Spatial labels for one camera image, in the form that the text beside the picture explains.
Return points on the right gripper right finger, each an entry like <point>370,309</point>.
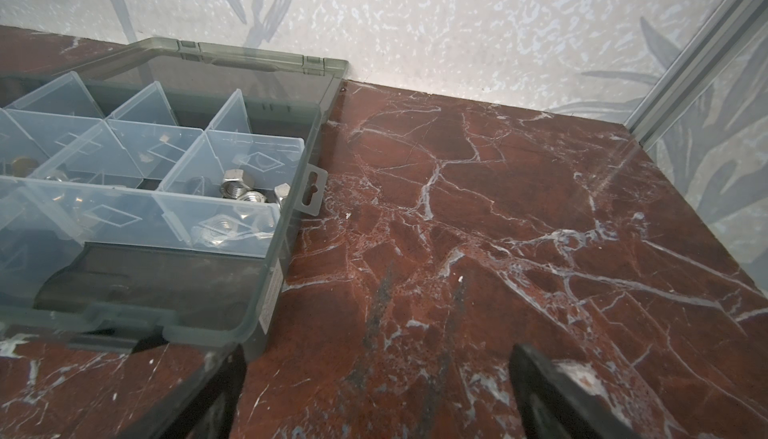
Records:
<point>552,405</point>

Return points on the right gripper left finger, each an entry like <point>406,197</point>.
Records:
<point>204,405</point>

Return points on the silver nuts in box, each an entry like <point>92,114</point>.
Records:
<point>241,222</point>

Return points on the grey compartment organizer box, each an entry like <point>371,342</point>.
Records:
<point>110,156</point>

